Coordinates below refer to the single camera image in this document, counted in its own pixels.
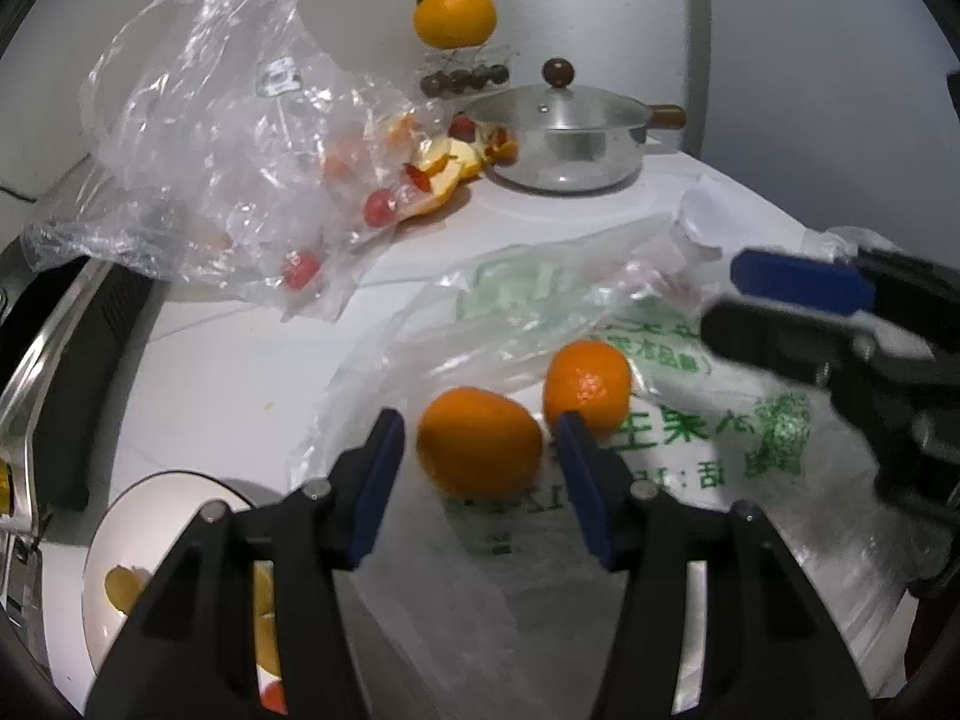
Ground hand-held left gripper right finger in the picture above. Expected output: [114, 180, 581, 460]
[553, 411, 878, 720]

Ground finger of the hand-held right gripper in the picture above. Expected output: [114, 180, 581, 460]
[730, 246, 960, 331]
[701, 300, 886, 391]

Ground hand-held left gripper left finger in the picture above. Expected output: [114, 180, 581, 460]
[84, 406, 407, 720]

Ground mandarin orange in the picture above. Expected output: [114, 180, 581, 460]
[416, 386, 542, 500]
[541, 340, 632, 440]

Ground tan longan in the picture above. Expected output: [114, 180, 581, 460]
[105, 566, 151, 616]
[251, 566, 282, 672]

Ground white bowl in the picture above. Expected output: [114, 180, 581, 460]
[81, 469, 290, 720]

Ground green printed plastic bag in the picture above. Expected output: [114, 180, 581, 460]
[289, 210, 923, 720]

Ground glass pot lid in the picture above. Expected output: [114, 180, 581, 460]
[465, 56, 650, 132]

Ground black cooktop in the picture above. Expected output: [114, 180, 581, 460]
[0, 255, 158, 511]

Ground orange peels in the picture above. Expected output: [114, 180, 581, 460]
[397, 112, 518, 222]

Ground clear plastic bag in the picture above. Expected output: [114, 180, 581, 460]
[22, 0, 481, 323]

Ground large orange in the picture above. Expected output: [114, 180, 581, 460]
[412, 0, 497, 50]

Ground steel pot with wooden handle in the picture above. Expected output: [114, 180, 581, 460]
[465, 101, 687, 192]

